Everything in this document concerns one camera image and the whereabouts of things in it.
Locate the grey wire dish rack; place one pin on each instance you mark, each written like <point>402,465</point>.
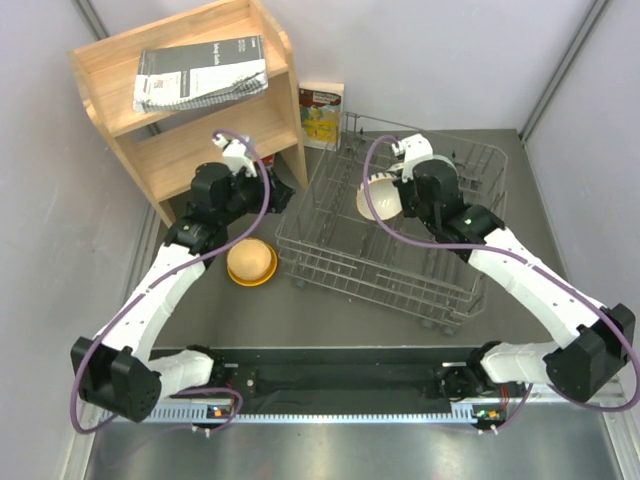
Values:
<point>326,242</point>

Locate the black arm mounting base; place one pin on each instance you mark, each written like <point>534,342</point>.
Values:
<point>342,381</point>

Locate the yellow plastic bowl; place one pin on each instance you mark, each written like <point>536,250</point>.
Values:
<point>267,276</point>

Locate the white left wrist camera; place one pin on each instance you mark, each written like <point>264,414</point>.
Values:
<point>235,155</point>

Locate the wooden two-tier shelf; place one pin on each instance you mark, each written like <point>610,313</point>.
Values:
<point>163,165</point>

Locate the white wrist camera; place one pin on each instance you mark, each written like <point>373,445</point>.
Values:
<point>235,155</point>
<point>409,152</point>

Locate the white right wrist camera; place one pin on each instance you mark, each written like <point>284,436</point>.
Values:
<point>409,152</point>

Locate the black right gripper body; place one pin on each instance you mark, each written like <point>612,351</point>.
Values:
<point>413,208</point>

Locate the black-white striped bowl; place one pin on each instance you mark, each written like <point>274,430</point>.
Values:
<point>383,194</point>

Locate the colourful paperback book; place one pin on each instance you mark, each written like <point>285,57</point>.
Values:
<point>321,113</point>

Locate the pale green ceramic bowl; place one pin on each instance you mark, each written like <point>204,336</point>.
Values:
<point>452,162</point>

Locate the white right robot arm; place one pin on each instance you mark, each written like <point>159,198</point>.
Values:
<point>590,342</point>

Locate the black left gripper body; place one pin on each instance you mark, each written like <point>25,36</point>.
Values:
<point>247,197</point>

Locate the grey spiral-bound manual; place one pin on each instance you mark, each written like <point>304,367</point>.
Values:
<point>200,75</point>

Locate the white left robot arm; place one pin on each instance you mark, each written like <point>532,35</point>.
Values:
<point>114,370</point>

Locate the aluminium rail with cable duct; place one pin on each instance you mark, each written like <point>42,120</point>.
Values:
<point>212,412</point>

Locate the beige bird-pattern bowl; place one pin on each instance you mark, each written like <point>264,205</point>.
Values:
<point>249,259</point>

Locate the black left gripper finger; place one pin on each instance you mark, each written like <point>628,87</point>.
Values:
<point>280,190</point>
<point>278,205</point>

